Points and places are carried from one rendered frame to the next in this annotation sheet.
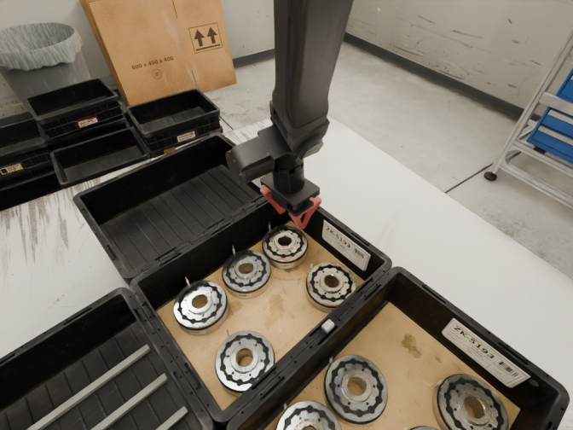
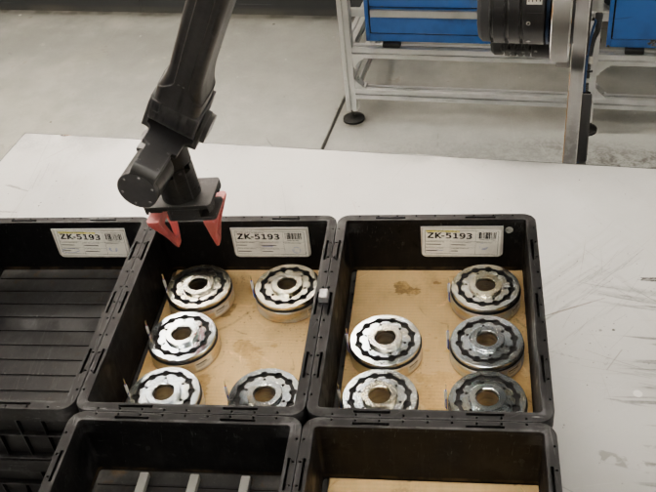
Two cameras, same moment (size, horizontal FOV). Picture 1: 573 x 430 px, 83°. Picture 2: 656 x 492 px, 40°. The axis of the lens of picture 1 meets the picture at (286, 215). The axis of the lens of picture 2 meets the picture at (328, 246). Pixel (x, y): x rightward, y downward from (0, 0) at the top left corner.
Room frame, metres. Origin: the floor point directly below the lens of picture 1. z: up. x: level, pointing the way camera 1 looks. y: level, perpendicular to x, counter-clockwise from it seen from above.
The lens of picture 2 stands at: (-0.53, 0.48, 1.79)
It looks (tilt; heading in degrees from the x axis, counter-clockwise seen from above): 39 degrees down; 323
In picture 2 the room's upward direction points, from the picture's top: 7 degrees counter-clockwise
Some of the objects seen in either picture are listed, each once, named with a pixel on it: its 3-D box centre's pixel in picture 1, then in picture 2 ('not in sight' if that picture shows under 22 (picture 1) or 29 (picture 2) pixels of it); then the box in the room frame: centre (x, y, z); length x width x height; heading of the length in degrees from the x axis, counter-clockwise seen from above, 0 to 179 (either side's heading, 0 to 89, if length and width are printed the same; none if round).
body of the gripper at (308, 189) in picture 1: (288, 175); (178, 182); (0.45, 0.00, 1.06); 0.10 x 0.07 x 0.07; 41
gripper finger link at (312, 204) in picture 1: (297, 208); (202, 220); (0.44, -0.02, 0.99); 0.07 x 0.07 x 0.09; 41
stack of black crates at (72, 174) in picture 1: (112, 179); not in sight; (1.30, 0.91, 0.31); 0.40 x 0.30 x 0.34; 124
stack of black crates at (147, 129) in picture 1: (182, 145); not in sight; (1.53, 0.58, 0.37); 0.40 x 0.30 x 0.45; 124
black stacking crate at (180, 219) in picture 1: (188, 208); (32, 331); (0.55, 0.24, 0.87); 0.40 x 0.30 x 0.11; 132
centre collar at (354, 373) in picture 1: (356, 386); (385, 338); (0.16, -0.11, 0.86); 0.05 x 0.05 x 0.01
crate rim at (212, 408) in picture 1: (264, 276); (220, 308); (0.33, 0.04, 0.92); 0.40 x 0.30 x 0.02; 132
